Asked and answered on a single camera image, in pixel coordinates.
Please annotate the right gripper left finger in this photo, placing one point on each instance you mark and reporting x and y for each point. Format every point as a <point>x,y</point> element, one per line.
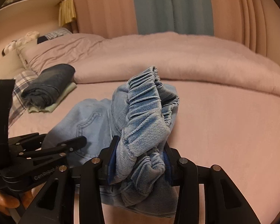
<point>54,203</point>

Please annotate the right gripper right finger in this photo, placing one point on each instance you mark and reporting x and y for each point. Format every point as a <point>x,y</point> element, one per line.
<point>207,194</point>

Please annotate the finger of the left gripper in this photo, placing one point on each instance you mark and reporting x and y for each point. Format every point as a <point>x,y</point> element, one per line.
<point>56,155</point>
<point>28,141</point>

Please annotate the light blue denim pants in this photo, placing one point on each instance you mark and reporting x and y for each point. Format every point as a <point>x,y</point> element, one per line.
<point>142,114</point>

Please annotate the person left hand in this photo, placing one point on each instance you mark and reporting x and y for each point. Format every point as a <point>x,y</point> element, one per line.
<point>9,202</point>

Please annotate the dark folded jeans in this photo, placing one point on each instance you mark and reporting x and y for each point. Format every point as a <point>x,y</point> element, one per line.
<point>48,86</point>

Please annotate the pale green folded cloth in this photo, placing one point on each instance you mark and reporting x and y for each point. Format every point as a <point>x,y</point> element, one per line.
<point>51,108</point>

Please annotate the pink bed sheet mattress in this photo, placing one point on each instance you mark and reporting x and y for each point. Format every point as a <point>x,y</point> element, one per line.
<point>237,129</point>

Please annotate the pink pillow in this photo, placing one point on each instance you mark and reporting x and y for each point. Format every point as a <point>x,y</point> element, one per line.
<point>67,49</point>

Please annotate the plush toy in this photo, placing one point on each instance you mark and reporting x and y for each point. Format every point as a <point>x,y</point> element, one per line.
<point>30,36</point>

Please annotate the small plaid pillow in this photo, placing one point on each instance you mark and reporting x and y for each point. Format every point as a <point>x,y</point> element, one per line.
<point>53,34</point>

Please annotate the pink curtain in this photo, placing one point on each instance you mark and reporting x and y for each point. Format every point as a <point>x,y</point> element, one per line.
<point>242,21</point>

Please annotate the pink duvet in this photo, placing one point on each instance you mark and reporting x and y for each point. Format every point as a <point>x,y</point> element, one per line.
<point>177,57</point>

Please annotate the teal curtain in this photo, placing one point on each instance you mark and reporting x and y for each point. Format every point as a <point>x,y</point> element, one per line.
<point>180,16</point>

